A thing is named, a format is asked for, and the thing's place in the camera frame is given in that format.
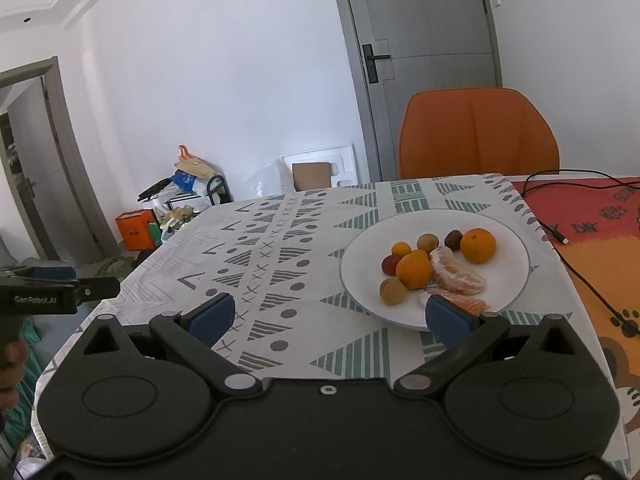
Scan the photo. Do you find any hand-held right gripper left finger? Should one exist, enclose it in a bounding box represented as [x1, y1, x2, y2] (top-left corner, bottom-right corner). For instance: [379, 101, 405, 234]
[75, 291, 263, 397]

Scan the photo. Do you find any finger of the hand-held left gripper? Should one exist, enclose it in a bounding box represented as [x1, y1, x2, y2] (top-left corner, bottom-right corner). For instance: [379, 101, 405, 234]
[75, 276, 122, 305]

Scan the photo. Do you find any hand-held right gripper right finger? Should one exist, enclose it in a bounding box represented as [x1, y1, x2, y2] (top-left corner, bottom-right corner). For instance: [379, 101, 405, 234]
[392, 294, 583, 397]

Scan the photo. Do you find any peeled citrus segment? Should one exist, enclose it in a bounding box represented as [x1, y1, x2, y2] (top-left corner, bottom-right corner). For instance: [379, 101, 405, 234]
[430, 246, 487, 295]
[419, 287, 491, 315]

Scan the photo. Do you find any medium orange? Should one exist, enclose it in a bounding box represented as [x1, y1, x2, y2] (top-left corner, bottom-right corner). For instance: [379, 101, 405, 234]
[395, 250, 434, 291]

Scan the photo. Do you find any yellow-brown round fruit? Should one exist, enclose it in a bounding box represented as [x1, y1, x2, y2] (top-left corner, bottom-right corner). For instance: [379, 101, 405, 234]
[378, 277, 407, 306]

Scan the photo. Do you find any white plate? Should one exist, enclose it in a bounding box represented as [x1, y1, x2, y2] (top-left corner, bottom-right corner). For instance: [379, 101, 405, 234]
[340, 209, 531, 331]

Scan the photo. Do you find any large orange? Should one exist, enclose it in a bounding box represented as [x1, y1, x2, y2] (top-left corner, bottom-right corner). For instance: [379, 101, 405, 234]
[460, 228, 497, 265]

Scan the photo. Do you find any person's left hand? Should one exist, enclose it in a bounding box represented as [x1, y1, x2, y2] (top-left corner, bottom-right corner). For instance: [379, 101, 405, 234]
[0, 337, 28, 411]

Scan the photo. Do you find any teal cloth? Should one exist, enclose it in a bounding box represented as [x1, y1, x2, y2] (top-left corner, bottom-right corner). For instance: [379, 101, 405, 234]
[0, 310, 51, 461]

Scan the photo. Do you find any orange box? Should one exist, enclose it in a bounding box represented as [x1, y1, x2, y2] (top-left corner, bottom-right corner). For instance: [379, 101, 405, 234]
[115, 209, 157, 250]

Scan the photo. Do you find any patterned tablecloth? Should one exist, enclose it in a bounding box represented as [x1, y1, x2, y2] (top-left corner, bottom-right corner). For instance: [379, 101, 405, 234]
[31, 174, 631, 480]

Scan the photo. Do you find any long black object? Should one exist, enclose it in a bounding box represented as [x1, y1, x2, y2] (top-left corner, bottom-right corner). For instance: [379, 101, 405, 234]
[137, 177, 173, 202]

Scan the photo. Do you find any brown paper bag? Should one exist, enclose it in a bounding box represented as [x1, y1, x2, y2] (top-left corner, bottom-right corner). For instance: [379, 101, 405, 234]
[174, 145, 213, 178]

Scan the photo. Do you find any cardboard box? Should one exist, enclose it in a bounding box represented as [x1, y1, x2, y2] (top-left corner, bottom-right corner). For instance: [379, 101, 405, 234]
[291, 161, 332, 191]

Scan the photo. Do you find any red orange printed mat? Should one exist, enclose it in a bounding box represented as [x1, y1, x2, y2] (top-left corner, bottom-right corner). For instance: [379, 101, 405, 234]
[510, 175, 640, 433]

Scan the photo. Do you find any white foam board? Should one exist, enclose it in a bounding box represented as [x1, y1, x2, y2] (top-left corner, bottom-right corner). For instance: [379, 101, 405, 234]
[280, 143, 358, 192]

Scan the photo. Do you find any orange chair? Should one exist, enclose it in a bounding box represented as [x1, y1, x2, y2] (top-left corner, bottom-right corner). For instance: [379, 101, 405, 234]
[397, 87, 561, 181]

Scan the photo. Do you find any grey door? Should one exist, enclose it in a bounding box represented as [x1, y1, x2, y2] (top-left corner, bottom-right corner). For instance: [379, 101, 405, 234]
[327, 0, 503, 183]

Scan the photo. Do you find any black metal cart frame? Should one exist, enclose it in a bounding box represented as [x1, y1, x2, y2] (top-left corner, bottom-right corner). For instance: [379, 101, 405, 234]
[206, 175, 233, 206]

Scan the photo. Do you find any grey doorway frame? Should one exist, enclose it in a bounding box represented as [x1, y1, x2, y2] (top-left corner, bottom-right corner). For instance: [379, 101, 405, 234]
[0, 56, 118, 266]

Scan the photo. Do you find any black cable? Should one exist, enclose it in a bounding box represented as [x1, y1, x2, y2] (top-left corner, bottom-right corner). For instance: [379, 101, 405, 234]
[522, 169, 640, 247]
[547, 245, 640, 336]

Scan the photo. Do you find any black door handle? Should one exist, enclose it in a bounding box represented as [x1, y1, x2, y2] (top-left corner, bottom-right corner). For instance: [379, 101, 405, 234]
[362, 44, 391, 85]

